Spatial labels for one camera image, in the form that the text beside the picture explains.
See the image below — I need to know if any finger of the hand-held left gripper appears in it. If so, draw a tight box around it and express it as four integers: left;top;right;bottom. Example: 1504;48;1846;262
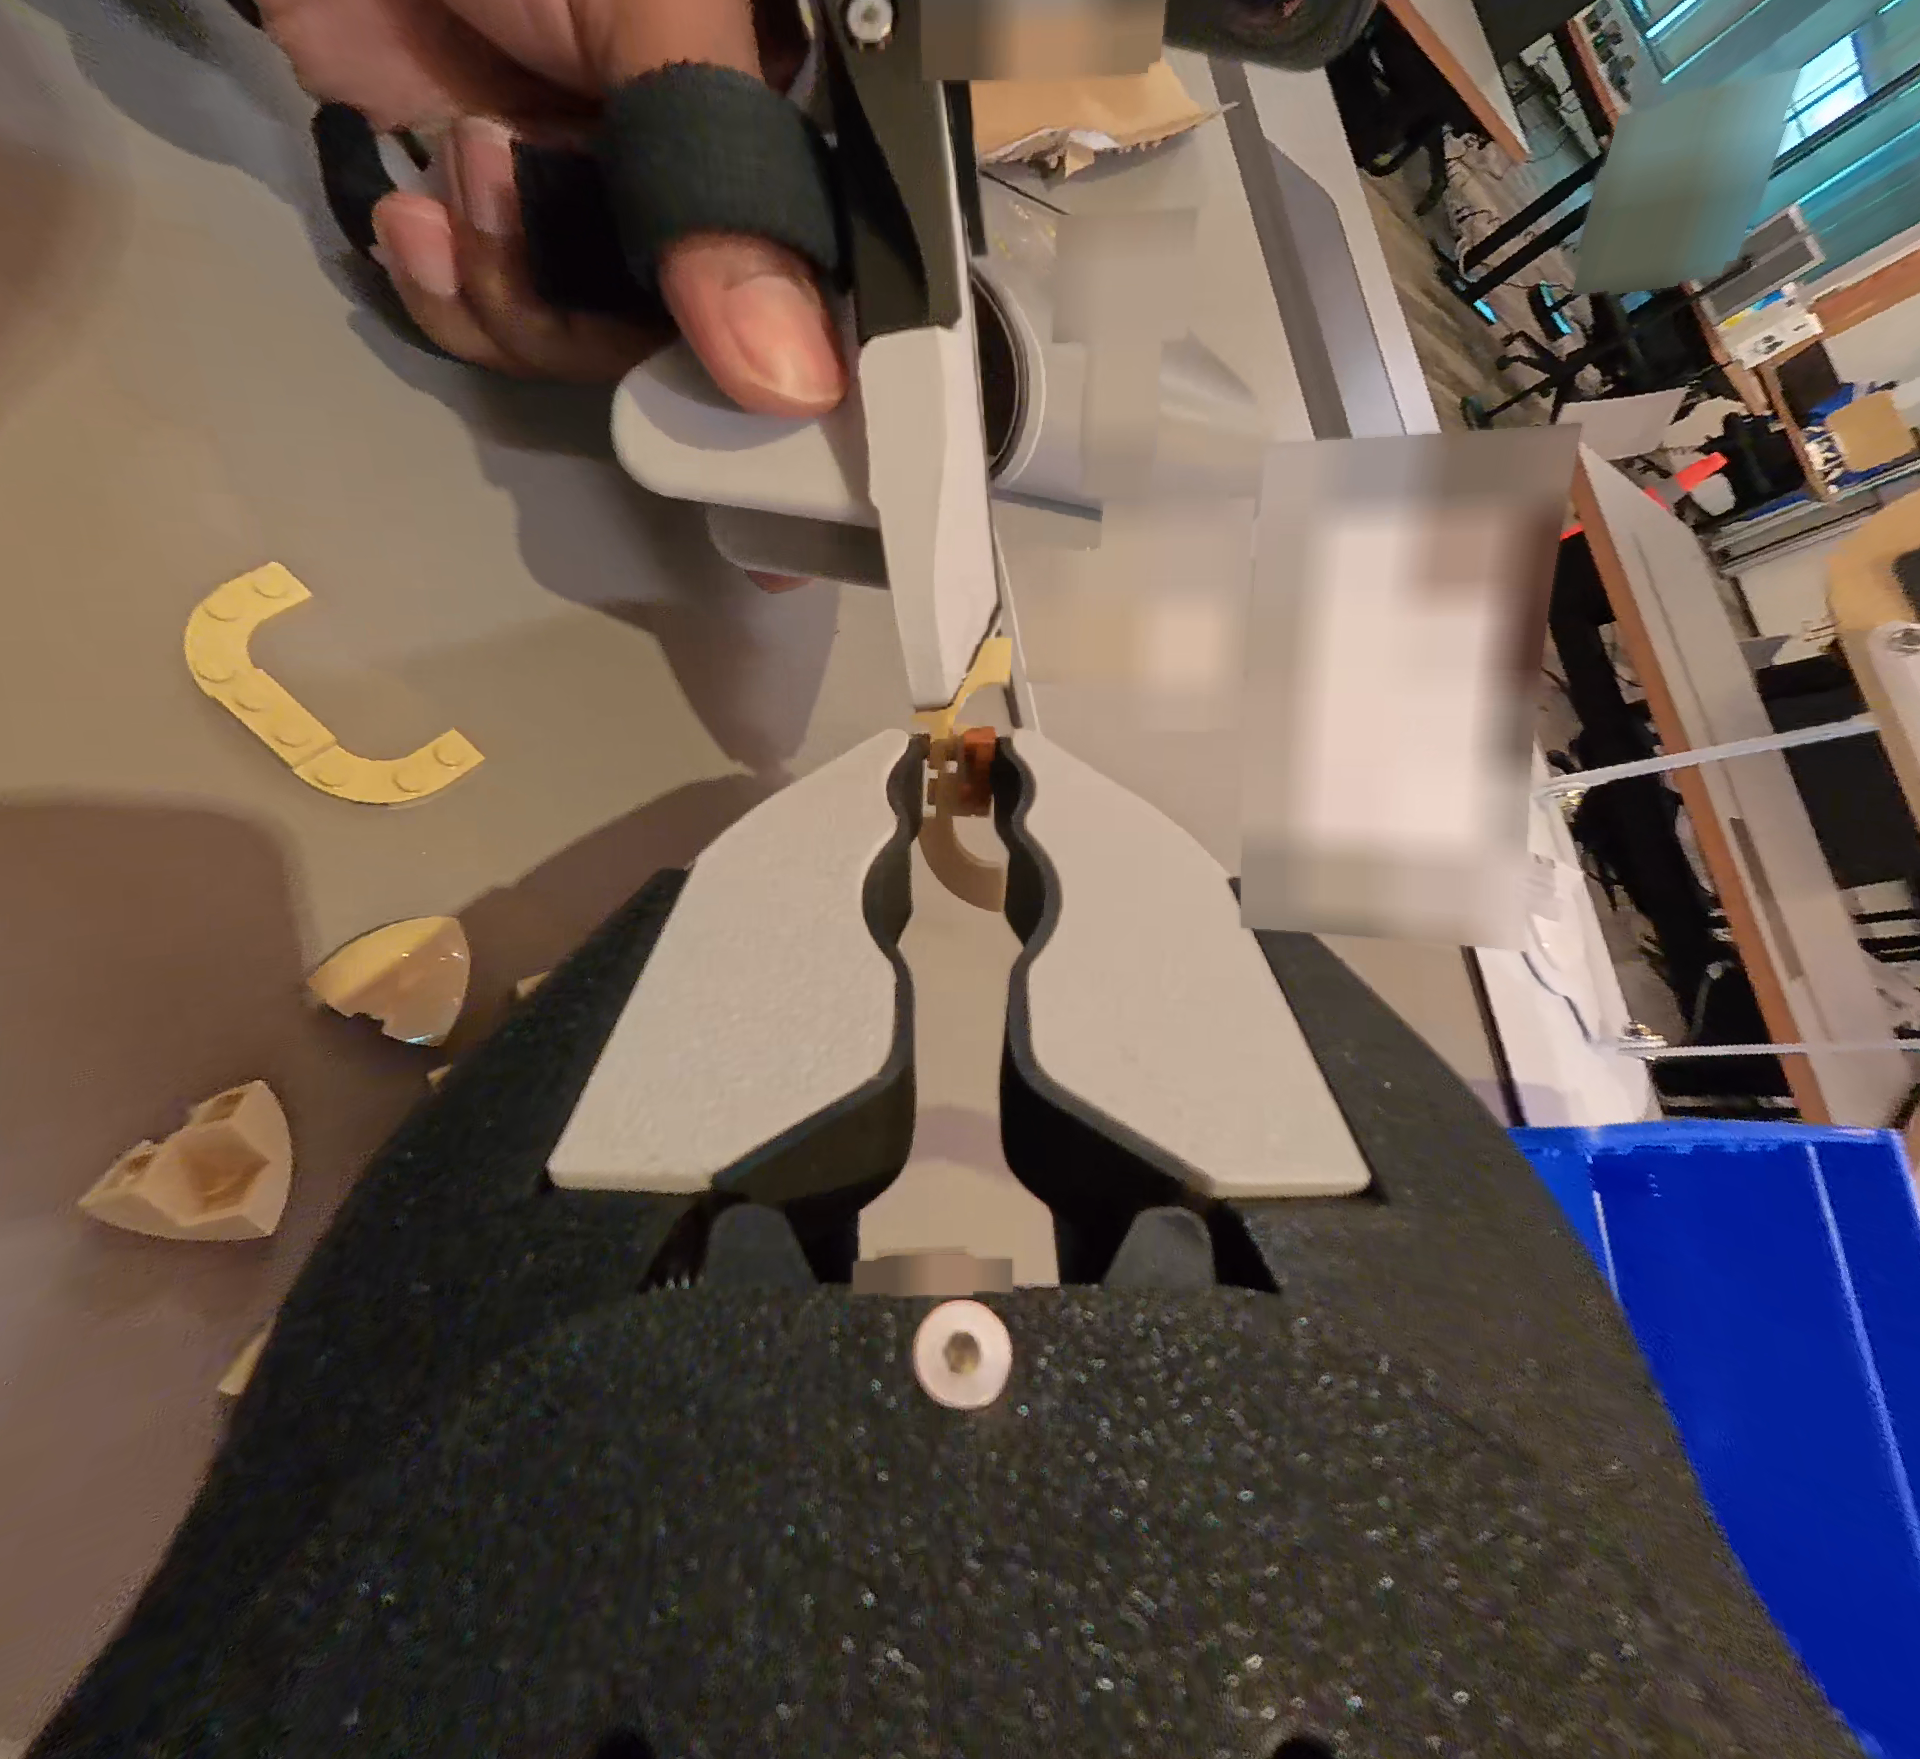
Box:
857;322;1004;725

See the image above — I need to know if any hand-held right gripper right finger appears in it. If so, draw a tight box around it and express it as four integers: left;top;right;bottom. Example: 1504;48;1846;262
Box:
1002;725;1373;1203

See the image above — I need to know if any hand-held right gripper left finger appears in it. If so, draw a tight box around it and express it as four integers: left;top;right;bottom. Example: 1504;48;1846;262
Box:
547;730;921;1197

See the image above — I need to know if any white metal frame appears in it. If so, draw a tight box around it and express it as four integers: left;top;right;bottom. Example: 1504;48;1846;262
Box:
1527;626;1920;1060

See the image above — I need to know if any large tan arch brick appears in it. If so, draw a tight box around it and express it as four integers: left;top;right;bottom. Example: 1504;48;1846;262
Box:
914;809;1026;909
188;567;489;809

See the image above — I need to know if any tan quarter-round brick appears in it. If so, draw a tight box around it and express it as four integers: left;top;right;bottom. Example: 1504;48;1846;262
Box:
83;1083;294;1246
303;917;477;1050

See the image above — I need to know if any grey instruction booklet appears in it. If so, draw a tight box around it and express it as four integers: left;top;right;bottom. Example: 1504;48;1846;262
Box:
963;67;1444;743

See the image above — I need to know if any blue plastic bin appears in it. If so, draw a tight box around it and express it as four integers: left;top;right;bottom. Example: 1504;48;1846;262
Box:
1504;1124;1920;1759

